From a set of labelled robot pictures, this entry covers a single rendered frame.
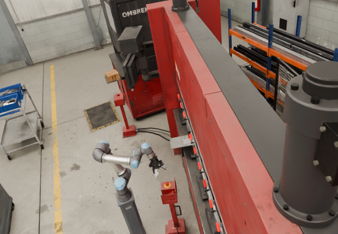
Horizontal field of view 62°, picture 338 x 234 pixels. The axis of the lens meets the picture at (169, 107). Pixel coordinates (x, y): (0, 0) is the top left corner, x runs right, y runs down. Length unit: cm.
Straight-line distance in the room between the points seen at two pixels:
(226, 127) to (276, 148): 24
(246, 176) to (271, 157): 14
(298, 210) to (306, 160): 21
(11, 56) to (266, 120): 893
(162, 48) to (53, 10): 616
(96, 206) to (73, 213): 32
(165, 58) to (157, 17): 51
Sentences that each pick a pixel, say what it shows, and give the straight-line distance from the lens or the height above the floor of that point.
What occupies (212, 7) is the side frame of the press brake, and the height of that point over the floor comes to 219.
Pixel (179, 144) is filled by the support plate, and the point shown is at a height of 100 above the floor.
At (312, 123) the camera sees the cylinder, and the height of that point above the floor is 268.
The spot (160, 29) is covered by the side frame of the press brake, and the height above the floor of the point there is 204.
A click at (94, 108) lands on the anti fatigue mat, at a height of 2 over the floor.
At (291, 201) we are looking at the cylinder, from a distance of 95.
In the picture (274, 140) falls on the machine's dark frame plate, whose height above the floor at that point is 230.
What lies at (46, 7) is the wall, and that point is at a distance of 932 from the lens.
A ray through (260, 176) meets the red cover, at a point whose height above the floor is 230.
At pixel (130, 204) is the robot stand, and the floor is 72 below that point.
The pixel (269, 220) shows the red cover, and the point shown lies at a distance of 98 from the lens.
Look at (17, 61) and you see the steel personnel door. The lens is 976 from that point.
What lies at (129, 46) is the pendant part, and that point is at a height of 185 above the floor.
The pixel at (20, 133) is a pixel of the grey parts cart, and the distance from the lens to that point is 574.
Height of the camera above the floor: 311
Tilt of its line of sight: 34 degrees down
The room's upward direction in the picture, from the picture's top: 10 degrees counter-clockwise
